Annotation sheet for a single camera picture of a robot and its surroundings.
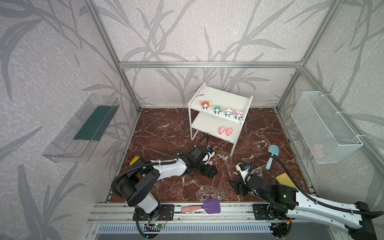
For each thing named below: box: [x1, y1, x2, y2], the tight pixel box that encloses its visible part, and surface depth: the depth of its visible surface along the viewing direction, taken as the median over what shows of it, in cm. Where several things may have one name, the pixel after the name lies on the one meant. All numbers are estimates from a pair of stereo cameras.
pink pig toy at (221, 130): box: [218, 126, 226, 135], surface depth 86 cm
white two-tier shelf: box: [188, 82, 254, 157], surface depth 82 cm
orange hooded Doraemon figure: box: [201, 101, 210, 111], surface depth 75 cm
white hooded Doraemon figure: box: [224, 108, 234, 118], surface depth 71 cm
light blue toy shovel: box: [265, 144, 280, 171], surface depth 98 cm
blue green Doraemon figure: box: [213, 105, 222, 115], surface depth 72 cm
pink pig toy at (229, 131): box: [225, 128, 233, 136], surface depth 86 cm
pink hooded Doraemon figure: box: [234, 110, 244, 121], surface depth 69 cm
